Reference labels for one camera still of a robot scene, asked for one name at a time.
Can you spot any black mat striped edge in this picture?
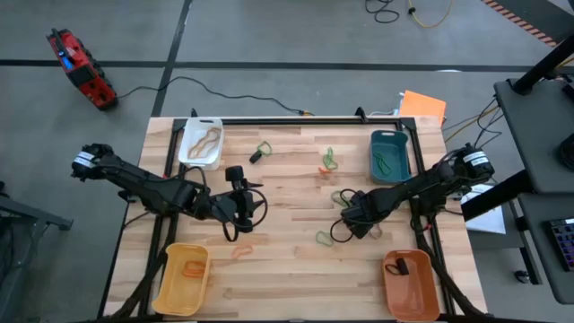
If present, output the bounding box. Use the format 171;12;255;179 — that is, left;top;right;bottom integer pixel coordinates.
480;0;574;48

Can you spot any grey metal stand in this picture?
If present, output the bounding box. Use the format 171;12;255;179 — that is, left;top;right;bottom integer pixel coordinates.
0;179;74;323

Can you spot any black metal table frame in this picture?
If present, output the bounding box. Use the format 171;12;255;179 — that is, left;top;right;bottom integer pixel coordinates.
99;107;485;323

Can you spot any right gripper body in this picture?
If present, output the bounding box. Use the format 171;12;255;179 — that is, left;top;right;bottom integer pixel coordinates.
340;189;383;240

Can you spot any white plastic basket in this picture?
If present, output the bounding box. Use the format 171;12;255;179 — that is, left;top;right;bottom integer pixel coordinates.
178;117;225;172

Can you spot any black metal bar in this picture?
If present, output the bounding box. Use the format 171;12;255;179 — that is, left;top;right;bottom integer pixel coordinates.
460;169;533;222

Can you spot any thin yellow cable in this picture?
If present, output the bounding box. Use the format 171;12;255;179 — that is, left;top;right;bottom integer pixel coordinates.
442;105;500;144

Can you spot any grey side desk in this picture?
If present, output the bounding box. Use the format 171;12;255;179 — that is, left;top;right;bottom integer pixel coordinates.
492;78;574;306

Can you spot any yellow floor cable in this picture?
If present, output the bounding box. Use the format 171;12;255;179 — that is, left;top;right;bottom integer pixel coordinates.
406;0;455;29

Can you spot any black round object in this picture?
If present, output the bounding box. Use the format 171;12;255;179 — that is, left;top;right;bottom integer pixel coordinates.
558;132;574;171

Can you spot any orange paper sheet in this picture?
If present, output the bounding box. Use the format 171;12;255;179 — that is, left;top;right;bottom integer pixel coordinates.
398;90;448;127

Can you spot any white paper sheet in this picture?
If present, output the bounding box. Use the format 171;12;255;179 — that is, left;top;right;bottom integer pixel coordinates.
460;182;508;235

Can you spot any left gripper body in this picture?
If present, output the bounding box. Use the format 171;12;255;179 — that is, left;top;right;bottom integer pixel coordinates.
209;164;257;234

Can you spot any teal plastic basket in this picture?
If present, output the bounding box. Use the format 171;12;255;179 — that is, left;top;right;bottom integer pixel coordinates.
370;129;413;186

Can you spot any thin black cable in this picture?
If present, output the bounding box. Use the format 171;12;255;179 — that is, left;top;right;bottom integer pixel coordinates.
448;96;506;163

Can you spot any orange plastic basket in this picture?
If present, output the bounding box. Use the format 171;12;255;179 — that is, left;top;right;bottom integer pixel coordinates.
382;249;441;323

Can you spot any yellow plastic basket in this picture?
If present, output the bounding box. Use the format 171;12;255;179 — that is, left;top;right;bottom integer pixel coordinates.
151;242;212;318

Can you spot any black slanted pole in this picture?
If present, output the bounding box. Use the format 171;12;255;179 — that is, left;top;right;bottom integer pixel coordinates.
510;33;574;96

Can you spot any keyboard with coloured keys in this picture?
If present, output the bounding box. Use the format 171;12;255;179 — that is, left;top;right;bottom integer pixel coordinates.
547;217;574;273

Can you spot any long black power cable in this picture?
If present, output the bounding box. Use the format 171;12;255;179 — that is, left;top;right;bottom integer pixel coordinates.
116;75;314;118

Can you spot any coiled black cable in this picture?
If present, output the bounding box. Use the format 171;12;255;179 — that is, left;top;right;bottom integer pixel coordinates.
364;0;401;24

